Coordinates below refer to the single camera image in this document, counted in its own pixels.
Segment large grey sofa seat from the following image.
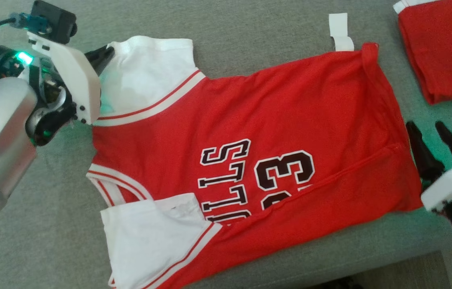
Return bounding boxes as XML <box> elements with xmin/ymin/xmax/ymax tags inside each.
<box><xmin>0</xmin><ymin>0</ymin><xmax>452</xmax><ymax>289</ymax></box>

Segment red basketball jersey white sleeves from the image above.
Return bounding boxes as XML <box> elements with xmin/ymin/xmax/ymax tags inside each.
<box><xmin>86</xmin><ymin>13</ymin><xmax>424</xmax><ymax>289</ymax></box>

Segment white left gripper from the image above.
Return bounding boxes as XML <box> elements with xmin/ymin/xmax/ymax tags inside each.
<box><xmin>0</xmin><ymin>32</ymin><xmax>115</xmax><ymax>147</ymax></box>

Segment red shorts white waistband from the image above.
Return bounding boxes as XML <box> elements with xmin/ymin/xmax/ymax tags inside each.
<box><xmin>393</xmin><ymin>0</ymin><xmax>452</xmax><ymax>105</ymax></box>

